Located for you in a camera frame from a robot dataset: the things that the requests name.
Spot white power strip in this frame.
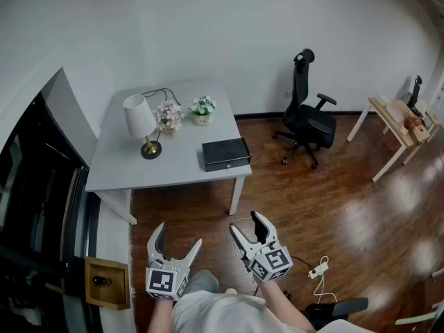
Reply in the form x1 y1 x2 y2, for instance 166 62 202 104
308 262 330 280

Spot person's white shirt torso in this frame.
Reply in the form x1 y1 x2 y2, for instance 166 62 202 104
171 289 374 333

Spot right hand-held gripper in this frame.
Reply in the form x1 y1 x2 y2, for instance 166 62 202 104
229 210 294 284

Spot white chair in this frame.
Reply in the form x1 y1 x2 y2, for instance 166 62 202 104
395 302 444 326

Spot grey table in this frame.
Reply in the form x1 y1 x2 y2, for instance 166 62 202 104
85 81 253 225

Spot person's right forearm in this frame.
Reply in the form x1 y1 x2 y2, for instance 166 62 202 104
258 280 317 333

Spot pale flat board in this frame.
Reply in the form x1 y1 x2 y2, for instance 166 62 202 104
385 103 406 125

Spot pink flower pot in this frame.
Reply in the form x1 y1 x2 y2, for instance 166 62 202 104
153 99 185 134

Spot black framed glass door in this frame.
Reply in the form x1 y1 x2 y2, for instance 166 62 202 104
0 92 101 333

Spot wooden table white legs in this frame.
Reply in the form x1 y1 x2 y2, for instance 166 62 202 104
346 95 443 183

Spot dried brown flower bunch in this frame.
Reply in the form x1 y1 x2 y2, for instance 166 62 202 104
404 113 424 131

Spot black floor cable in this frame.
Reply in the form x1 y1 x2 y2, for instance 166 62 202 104
290 256 313 269

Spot white power cable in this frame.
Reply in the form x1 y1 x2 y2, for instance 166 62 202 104
313 255 338 305

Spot black chair armrest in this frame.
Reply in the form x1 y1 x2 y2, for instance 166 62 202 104
305 297 369 331

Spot white green flower pot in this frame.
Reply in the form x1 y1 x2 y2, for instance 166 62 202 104
187 95 218 126

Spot person's left forearm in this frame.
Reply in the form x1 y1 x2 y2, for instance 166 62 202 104
147 296 175 333

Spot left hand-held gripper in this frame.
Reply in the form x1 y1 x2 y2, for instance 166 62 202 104
145 222 203 302

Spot person's left leg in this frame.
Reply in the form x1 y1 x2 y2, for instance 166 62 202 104
180 269 220 296

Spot black lamp power cable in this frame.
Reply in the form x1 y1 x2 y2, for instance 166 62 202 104
141 87 181 144

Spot black high-back chair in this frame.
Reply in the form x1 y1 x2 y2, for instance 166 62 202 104
406 75 423 112

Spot black drawer box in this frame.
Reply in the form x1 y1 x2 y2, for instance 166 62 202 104
201 137 252 173

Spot black office chair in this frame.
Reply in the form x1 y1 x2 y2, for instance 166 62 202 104
272 48 338 170

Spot white shade table lamp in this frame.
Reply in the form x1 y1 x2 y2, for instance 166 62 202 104
123 94 162 160

